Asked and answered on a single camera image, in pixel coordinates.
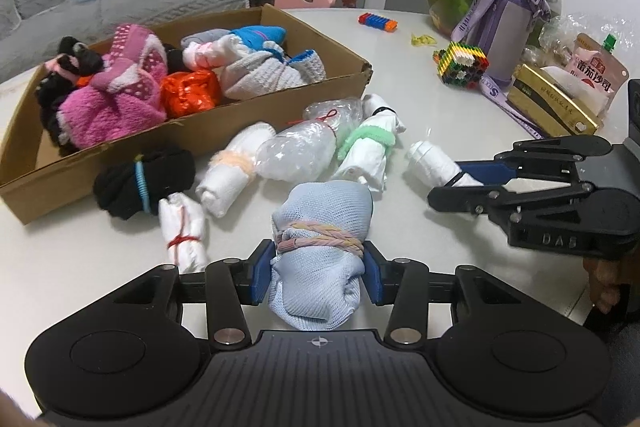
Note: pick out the white sock roll peach band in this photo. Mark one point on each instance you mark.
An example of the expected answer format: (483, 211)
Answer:
(225, 179)

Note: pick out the yellow plastic toy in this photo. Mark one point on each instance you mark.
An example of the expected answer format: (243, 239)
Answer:
(422, 40)

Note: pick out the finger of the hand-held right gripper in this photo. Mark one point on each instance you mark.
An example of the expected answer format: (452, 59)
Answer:
(465, 199)
(480, 169)

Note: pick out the grey sock roll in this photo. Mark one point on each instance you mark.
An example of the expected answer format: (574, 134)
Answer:
(202, 39)

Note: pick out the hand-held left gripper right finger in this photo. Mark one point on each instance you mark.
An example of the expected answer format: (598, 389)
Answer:
(374, 272)

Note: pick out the blue orange toy block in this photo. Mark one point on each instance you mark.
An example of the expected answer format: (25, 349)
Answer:
(378, 21)

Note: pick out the grey quilted armrest cover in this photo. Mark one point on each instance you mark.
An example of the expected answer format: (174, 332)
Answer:
(6, 12)

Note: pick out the white sock roll green band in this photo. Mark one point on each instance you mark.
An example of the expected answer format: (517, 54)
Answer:
(367, 157)

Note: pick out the clear snack bag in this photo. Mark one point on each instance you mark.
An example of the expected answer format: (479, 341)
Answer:
(565, 29)

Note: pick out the white sock roll red band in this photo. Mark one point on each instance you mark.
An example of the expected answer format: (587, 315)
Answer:
(182, 227)

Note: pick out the person's right hand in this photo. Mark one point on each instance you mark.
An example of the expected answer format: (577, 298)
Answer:
(602, 282)

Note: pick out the black sock roll yellow band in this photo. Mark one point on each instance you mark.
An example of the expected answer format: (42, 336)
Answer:
(174, 59)

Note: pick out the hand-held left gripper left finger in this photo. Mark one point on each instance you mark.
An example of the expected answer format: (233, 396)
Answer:
(262, 272)

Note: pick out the gold tissue box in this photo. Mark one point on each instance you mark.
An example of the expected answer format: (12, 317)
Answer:
(550, 104)

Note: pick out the light blue sock roll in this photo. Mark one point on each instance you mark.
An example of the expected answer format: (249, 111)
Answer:
(320, 232)

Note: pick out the white desktop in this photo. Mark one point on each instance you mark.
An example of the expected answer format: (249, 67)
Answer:
(400, 67)

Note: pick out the clear plastic bag bundle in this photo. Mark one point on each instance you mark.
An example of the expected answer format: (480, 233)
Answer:
(295, 154)

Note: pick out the magenta fuzzy sock bundle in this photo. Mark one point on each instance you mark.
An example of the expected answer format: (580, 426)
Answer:
(110, 117)

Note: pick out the orange plastic bundle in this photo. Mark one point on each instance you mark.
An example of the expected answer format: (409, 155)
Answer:
(190, 94)

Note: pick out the black sock roll blue band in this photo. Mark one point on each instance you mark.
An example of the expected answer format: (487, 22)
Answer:
(150, 179)

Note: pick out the pink sauce pouch green cap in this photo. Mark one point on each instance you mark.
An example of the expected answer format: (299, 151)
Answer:
(595, 72)

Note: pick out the colourful bead cube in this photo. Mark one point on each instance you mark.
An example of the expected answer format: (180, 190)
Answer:
(460, 66)

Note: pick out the cardboard box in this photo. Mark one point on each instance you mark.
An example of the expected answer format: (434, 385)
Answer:
(280, 127)

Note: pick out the black fuzzy sock bundle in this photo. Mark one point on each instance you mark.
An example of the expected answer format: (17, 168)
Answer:
(75, 57)

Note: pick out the white sock roll black band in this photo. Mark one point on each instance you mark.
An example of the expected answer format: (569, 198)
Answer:
(432, 162)
(382, 109)

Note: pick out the pink dotted fuzzy sock bundle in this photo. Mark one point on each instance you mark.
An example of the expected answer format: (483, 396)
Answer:
(135, 54)

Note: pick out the purple water bottle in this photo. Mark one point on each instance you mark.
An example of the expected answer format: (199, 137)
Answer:
(510, 27)

